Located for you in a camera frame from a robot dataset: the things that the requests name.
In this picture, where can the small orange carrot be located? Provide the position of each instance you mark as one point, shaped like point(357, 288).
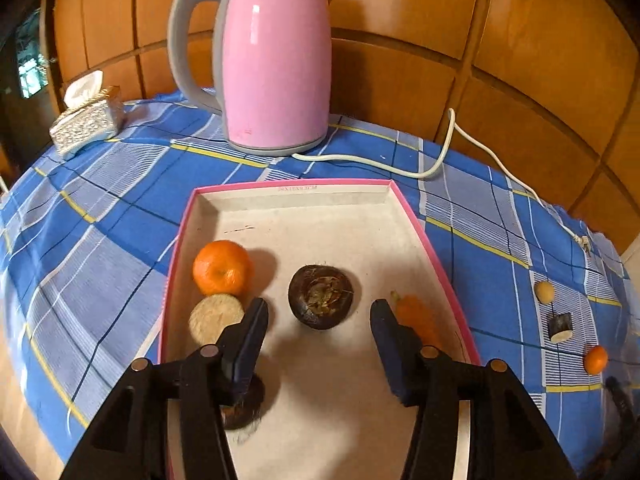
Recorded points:
point(417, 317)

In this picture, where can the blue checked tablecloth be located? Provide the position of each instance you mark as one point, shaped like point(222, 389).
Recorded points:
point(100, 260)

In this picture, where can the dark brown sugarcane piece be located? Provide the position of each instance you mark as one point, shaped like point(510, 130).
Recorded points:
point(560, 327)
point(212, 317)

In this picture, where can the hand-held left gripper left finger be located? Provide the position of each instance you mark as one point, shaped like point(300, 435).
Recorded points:
point(250, 345)

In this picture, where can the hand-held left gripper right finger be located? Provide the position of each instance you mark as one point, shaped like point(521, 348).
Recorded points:
point(390, 355)

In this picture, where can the window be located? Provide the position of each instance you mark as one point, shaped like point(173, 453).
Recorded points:
point(29, 72)

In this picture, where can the silver tissue box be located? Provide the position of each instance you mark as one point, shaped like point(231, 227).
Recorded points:
point(85, 122)

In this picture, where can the tan longan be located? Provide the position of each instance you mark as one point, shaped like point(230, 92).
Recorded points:
point(545, 292)

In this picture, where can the orange mandarin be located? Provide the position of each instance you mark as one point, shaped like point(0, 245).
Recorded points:
point(222, 267)
point(596, 360)

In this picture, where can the dark brown water chestnut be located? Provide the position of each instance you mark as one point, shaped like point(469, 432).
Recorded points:
point(321, 297)
point(251, 410)

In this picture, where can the pink-edged white cardboard tray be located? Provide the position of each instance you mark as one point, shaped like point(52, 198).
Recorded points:
point(325, 230)

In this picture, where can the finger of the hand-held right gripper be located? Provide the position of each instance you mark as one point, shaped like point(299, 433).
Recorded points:
point(620, 395)

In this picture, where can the pink electric kettle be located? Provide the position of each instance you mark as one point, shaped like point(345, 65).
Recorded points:
point(275, 60)

